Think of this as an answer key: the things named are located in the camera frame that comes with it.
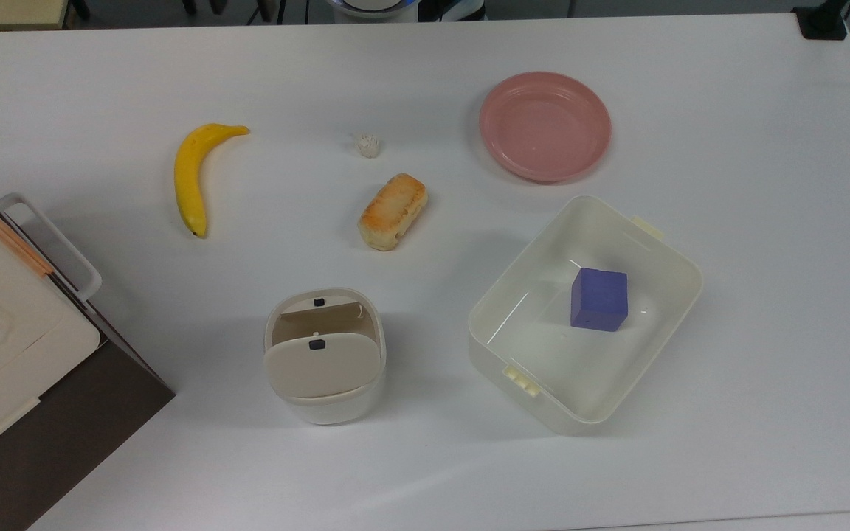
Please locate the small white crumpled paper ball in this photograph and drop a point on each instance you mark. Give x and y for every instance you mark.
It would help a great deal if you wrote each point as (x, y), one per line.
(368, 145)

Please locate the wooden side table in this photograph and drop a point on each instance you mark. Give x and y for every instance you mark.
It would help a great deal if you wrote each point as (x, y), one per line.
(4, 11)

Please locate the white square trash can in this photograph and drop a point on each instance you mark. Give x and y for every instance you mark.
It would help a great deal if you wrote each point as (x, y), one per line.
(322, 369)

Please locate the white and brown oven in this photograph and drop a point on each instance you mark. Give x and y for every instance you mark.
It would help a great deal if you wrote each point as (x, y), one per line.
(4, 354)

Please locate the black table clamp mount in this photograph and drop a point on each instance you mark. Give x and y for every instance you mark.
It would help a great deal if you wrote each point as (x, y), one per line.
(823, 21)

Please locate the white and blue robot base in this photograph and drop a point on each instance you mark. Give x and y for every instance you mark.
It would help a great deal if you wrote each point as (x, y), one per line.
(373, 7)

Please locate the purple cube block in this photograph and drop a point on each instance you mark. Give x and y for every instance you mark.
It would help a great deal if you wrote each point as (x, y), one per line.
(600, 299)

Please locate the toasted bread roll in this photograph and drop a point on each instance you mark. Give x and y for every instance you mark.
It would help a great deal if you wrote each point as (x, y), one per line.
(393, 212)

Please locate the pink plastic plate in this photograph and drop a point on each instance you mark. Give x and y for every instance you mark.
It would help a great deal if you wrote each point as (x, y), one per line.
(544, 125)

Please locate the white plastic storage container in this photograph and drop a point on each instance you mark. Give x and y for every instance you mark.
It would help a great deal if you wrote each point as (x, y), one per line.
(543, 346)

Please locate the yellow banana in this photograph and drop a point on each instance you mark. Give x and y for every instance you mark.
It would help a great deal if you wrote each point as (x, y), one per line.
(189, 173)

